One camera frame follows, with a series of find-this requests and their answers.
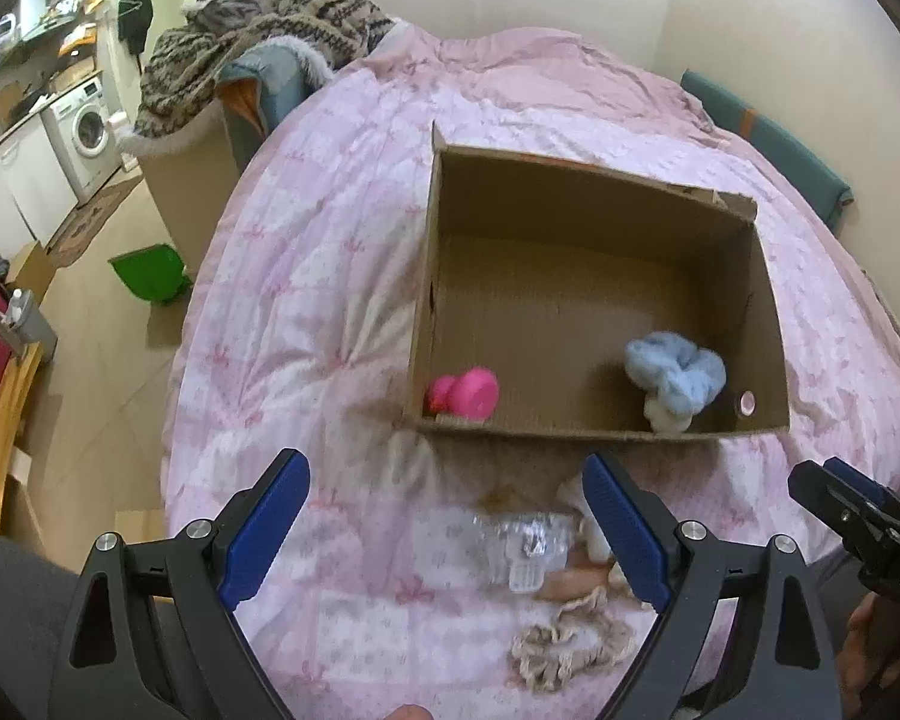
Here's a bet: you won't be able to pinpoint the clear plastic accessory bag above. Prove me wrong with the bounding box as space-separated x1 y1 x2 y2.
475 512 577 595

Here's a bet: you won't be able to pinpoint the teal cushion with orange stripe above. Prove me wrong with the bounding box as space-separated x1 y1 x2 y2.
679 70 855 232

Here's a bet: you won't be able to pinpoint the grey small bin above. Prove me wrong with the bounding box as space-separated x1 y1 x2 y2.
6 288 58 364

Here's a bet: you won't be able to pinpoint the peach soft tube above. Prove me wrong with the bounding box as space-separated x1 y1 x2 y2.
535 566 631 603

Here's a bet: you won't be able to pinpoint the brown patterned knit blanket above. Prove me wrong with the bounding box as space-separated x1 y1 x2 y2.
133 0 397 140

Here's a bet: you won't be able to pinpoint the white kitchen cabinets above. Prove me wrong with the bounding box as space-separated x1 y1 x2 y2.
0 115 77 260

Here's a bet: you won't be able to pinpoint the white washing machine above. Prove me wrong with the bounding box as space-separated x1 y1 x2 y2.
40 71 121 206

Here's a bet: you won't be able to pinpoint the blue fur-trimmed jacket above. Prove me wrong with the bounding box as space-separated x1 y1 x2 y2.
214 36 334 169

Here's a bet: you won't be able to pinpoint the white fluffy scrunchie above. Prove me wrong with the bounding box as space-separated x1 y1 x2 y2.
644 394 692 436

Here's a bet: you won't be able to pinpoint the pink patterned quilt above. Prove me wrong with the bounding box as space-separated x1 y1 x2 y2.
162 26 900 718

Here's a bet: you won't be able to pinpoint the dark hanging garment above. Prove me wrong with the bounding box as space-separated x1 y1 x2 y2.
116 0 154 57

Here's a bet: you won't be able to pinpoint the open cardboard box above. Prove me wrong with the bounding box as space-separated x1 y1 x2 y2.
406 140 790 440

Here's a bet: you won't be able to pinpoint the brown door mat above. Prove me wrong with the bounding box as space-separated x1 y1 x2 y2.
46 174 142 268

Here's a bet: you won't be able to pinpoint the beige lace scrunchie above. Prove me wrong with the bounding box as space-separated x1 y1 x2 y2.
510 587 635 692

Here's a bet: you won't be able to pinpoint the beige laundry box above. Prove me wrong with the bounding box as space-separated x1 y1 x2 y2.
113 101 240 277

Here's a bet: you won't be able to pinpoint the light blue fluffy scrunchie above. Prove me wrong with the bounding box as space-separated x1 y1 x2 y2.
624 332 727 418

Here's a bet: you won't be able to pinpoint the white cloth bow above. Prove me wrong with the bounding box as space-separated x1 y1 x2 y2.
556 473 613 564

